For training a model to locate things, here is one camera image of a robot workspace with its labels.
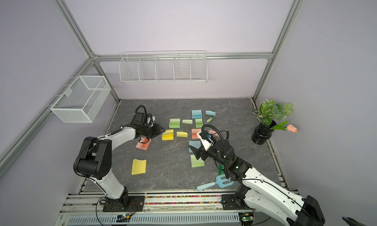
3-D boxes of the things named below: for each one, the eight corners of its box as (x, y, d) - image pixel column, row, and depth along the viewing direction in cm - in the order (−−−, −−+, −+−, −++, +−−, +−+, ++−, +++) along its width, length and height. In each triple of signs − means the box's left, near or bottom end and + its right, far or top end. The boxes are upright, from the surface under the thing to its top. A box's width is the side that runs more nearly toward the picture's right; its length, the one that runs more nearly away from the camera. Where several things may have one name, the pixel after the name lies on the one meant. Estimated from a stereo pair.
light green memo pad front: (168, 128, 106) (168, 126, 104) (170, 120, 110) (169, 118, 109) (179, 127, 106) (179, 126, 104) (180, 120, 110) (180, 118, 109)
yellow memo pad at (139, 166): (134, 175, 85) (131, 172, 81) (135, 162, 90) (133, 159, 86) (145, 173, 86) (143, 170, 82) (146, 160, 91) (144, 157, 87)
